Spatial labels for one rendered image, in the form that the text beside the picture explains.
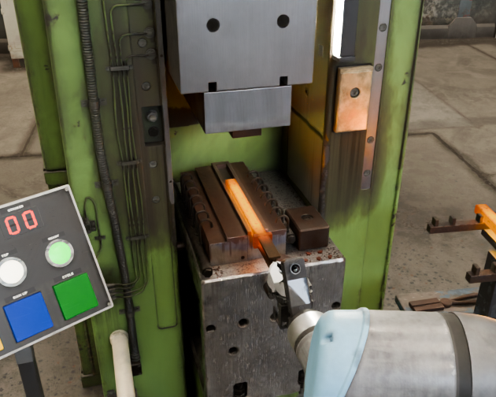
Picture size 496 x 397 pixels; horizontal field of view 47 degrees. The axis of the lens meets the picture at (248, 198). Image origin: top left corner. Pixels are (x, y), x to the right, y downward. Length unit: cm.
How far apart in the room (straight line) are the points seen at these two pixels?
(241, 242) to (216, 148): 48
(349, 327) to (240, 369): 106
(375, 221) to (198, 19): 85
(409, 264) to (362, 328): 260
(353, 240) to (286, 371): 43
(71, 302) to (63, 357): 140
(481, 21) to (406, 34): 679
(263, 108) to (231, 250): 37
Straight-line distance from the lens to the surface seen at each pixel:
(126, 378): 158
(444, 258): 327
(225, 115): 128
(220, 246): 143
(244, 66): 126
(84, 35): 132
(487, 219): 158
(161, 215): 152
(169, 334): 175
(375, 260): 184
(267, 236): 139
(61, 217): 126
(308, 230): 149
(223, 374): 162
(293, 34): 127
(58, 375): 257
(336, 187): 163
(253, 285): 145
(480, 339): 60
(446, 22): 811
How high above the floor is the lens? 175
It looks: 29 degrees down
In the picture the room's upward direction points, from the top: straight up
